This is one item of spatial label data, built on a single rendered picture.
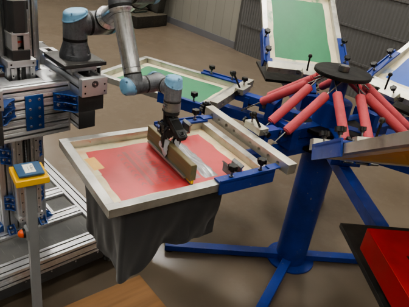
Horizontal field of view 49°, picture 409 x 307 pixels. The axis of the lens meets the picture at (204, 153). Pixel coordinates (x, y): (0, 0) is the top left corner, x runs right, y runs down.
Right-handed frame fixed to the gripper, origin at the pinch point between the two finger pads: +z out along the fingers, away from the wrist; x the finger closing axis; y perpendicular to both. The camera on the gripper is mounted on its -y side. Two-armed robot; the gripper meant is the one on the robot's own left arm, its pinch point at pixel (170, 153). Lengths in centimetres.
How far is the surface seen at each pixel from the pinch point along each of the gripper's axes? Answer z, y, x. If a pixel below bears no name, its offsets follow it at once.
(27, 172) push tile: 3, 11, 59
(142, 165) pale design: 4.7, 2.1, 12.6
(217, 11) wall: 34, 511, -384
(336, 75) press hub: -32, -6, -92
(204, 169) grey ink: 4.5, -10.7, -11.9
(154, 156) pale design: 4.5, 8.1, 3.2
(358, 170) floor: 98, 70, -256
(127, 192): 5.2, -14.4, 27.0
